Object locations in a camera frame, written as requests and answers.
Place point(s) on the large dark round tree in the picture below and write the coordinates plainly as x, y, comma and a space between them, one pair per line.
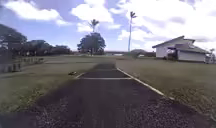
92, 43

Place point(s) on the low distant building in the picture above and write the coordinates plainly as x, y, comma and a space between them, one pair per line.
139, 52

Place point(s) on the dark asphalt path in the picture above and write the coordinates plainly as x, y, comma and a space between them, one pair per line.
102, 100

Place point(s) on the tall palm tree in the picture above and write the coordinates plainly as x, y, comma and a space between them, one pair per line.
130, 30

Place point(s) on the dry grass field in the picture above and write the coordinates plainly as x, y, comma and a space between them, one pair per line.
32, 80
182, 76

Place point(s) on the white house with grey roof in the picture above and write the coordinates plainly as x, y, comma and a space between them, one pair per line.
182, 50

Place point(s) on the dark trees and bushes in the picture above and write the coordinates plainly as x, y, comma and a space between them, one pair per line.
26, 46

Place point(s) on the row of low posts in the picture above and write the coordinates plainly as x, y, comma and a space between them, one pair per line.
19, 65

